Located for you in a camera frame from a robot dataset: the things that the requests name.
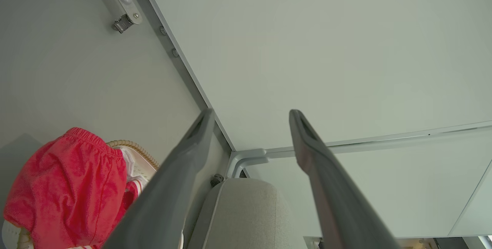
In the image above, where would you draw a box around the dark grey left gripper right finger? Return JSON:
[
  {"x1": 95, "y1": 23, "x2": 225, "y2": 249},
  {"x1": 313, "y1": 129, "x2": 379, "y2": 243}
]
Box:
[{"x1": 289, "y1": 109, "x2": 400, "y2": 249}]

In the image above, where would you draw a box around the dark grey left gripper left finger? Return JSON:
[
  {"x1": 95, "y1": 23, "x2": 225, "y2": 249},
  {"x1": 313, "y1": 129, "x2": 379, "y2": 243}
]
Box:
[{"x1": 102, "y1": 108, "x2": 215, "y2": 249}]

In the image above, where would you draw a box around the red garment with white stripes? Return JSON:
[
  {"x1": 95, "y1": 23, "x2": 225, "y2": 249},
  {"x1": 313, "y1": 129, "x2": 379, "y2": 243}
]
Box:
[{"x1": 3, "y1": 127, "x2": 141, "y2": 249}]

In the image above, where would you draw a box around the white cloth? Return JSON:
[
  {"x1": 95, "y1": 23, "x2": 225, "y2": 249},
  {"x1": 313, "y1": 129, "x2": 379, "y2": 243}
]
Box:
[{"x1": 115, "y1": 146, "x2": 150, "y2": 189}]

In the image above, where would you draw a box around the wicker laundry basket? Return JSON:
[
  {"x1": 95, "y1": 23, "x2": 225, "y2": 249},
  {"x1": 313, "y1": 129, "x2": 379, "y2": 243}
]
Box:
[{"x1": 2, "y1": 140, "x2": 160, "y2": 249}]

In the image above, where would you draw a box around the grey fabric chair back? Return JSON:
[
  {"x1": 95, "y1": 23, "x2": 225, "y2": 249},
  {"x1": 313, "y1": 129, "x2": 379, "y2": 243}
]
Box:
[{"x1": 188, "y1": 178, "x2": 308, "y2": 249}]

